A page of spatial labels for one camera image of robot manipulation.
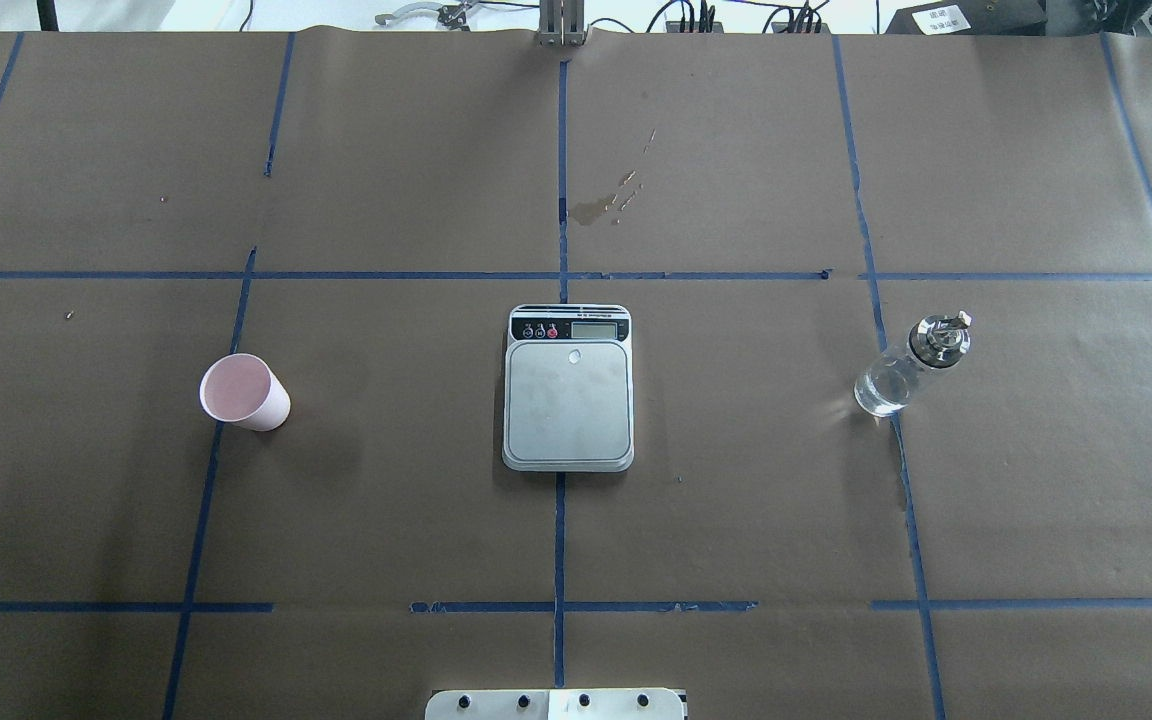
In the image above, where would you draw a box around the pink paper cup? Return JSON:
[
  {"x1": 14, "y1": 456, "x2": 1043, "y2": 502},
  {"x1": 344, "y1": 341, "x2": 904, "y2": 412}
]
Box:
[{"x1": 198, "y1": 354, "x2": 291, "y2": 432}]

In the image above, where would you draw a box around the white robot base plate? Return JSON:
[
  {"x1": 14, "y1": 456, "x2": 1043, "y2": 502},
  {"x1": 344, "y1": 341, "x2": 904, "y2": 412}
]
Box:
[{"x1": 424, "y1": 687, "x2": 689, "y2": 719}]

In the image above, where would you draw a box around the black box white label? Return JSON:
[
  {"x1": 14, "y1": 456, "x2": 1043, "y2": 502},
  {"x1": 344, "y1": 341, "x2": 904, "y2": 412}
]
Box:
[{"x1": 882, "y1": 1, "x2": 1048, "y2": 36}]

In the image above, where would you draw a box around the aluminium frame post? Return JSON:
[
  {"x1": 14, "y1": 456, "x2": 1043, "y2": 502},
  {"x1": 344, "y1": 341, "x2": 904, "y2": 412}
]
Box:
[{"x1": 536, "y1": 0, "x2": 588, "y2": 47}]

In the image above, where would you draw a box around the brown paper table cover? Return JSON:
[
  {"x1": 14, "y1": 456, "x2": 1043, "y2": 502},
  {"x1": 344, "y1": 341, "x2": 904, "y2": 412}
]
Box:
[{"x1": 0, "y1": 26, "x2": 1152, "y2": 719}]

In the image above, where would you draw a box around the glass sauce bottle metal spout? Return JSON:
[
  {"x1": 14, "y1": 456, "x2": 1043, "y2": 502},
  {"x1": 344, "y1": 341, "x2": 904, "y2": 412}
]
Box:
[{"x1": 852, "y1": 310, "x2": 973, "y2": 418}]

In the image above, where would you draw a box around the silver digital kitchen scale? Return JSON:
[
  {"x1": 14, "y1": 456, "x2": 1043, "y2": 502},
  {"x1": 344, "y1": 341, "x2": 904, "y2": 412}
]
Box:
[{"x1": 500, "y1": 304, "x2": 635, "y2": 473}]

